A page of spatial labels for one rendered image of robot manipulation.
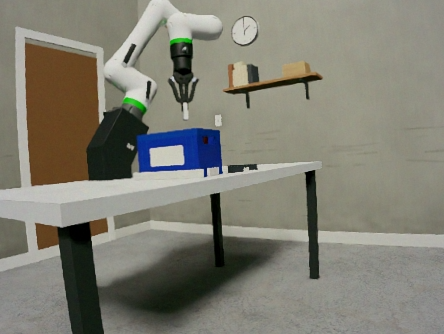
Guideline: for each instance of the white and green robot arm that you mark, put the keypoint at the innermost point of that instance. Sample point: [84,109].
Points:
[182,28]

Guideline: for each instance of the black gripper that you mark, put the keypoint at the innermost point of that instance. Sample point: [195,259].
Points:
[182,69]

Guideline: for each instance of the blue crate with dividers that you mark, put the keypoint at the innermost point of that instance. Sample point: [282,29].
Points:
[180,150]

